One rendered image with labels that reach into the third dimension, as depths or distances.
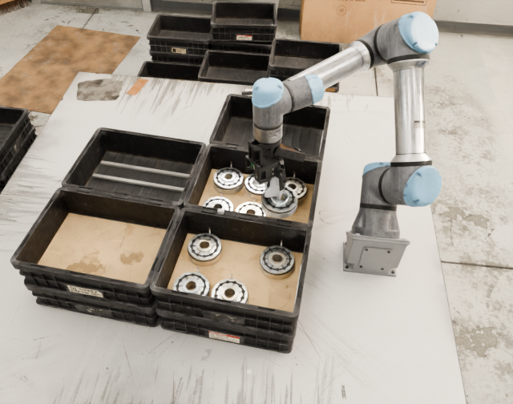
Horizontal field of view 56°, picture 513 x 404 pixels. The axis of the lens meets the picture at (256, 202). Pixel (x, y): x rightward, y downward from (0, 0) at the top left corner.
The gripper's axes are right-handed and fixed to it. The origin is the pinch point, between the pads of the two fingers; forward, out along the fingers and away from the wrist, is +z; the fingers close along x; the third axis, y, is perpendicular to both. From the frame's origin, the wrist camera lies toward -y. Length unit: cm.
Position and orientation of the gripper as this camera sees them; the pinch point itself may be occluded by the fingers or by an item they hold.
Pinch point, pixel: (274, 191)
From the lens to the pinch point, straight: 139.1
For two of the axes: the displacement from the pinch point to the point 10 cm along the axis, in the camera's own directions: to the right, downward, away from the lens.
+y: -8.4, 3.7, -3.9
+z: 0.2, 7.4, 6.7
